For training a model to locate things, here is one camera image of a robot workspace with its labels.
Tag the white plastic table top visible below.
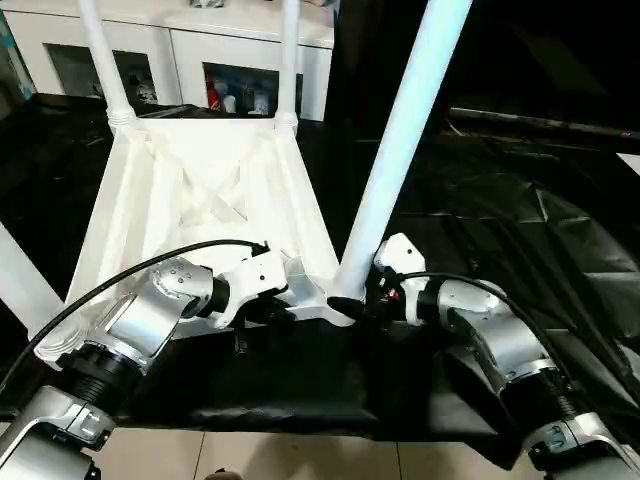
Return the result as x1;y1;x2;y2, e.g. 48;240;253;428
32;113;374;369

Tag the black work mat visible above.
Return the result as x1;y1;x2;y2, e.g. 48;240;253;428
0;92;640;471

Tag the grey metal rod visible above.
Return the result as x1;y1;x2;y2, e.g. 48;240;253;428
447;107;640;145

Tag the white sideboard with glass doors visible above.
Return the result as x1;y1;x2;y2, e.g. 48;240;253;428
0;0;335;121

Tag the black backdrop cloth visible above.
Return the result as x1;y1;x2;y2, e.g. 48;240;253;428
324;0;640;134

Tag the grey curtain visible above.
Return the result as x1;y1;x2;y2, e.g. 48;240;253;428
0;9;36;109

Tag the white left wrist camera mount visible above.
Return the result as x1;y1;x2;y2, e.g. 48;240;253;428
214;244;290;331

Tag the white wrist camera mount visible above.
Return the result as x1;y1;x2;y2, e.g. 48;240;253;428
214;244;290;331
372;232;439;326

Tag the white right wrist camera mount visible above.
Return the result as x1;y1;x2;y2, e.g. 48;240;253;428
372;232;439;326

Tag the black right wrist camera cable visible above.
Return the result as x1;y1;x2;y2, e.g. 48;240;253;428
394;272;576;381

